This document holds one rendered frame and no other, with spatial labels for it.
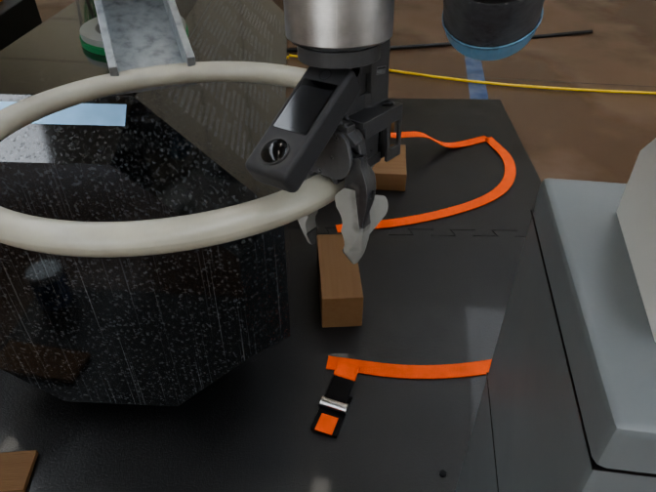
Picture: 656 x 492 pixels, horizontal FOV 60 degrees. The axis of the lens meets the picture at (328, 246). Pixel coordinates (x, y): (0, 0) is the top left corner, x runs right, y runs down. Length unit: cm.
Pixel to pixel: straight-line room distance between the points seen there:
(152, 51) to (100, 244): 54
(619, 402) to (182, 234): 40
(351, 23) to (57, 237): 29
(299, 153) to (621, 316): 37
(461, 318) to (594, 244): 108
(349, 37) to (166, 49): 57
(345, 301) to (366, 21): 123
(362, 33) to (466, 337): 135
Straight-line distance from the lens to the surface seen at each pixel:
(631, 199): 75
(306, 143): 46
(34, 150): 110
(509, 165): 254
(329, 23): 46
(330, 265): 172
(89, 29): 133
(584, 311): 64
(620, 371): 59
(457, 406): 157
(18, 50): 136
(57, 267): 124
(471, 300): 184
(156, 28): 104
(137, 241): 49
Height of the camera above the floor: 126
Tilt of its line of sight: 39 degrees down
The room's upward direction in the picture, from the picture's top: straight up
